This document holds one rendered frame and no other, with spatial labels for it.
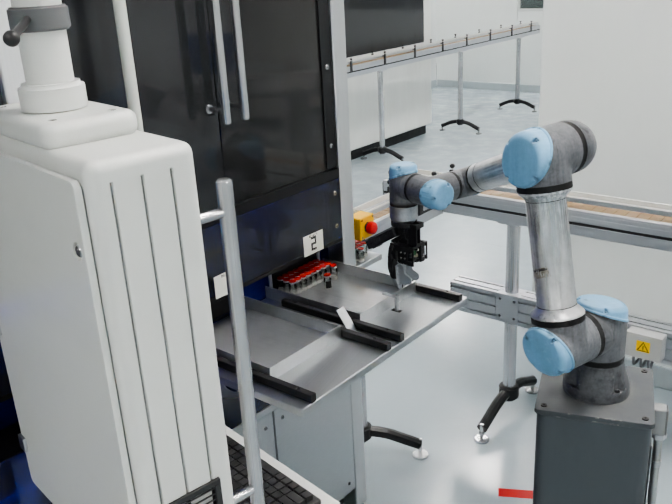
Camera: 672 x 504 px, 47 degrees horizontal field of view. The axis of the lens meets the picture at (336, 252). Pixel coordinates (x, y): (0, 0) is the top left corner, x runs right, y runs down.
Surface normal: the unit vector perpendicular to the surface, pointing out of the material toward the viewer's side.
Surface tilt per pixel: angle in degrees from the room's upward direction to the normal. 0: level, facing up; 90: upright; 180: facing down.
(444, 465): 0
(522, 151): 82
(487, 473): 0
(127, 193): 90
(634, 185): 90
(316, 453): 90
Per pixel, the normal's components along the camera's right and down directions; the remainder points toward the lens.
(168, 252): 0.67, 0.23
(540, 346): -0.79, 0.37
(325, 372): -0.05, -0.94
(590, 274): -0.63, 0.30
